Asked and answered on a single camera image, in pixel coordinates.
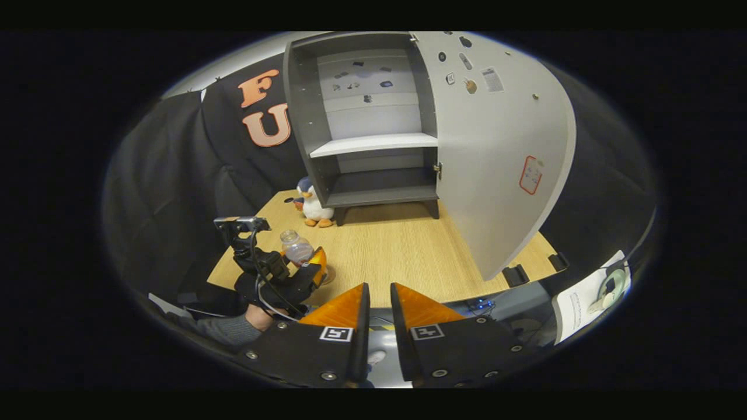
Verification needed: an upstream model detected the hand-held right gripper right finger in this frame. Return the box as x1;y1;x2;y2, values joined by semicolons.
390;283;537;389

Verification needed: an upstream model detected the grey equipment case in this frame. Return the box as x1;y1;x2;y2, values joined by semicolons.
369;281;560;389

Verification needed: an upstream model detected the pale green ring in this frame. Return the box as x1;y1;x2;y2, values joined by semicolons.
589;268;631;313

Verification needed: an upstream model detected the penguin plush toy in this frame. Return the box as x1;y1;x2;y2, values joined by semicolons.
294;177;336;228

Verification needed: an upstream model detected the white cabinet shelf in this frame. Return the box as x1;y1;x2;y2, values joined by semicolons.
309;132;438;159

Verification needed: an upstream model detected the white paper sheet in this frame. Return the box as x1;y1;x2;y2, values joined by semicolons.
551;250;631;345

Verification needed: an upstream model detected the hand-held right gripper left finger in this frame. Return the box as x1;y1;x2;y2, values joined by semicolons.
231;283;371;389

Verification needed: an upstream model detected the grey cabinet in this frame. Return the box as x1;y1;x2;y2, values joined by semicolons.
283;32;441;227

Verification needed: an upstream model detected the clear plastic bottle red label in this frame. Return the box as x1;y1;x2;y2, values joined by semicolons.
280;229;316;268

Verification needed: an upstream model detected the white cabinet door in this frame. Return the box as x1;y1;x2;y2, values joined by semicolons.
409;31;577;282

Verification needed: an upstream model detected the black backdrop cloth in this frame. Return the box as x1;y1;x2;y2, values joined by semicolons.
100;51;663;316

